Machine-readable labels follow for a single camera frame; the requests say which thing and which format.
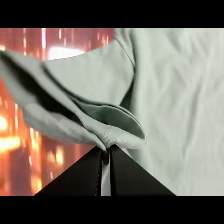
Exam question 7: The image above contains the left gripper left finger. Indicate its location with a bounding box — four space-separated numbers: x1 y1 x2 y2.
34 145 109 197

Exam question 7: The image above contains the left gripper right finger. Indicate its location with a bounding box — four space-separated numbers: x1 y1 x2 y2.
109 144 176 197

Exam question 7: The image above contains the pale green T-shirt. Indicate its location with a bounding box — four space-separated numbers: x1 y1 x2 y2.
0 27 224 197

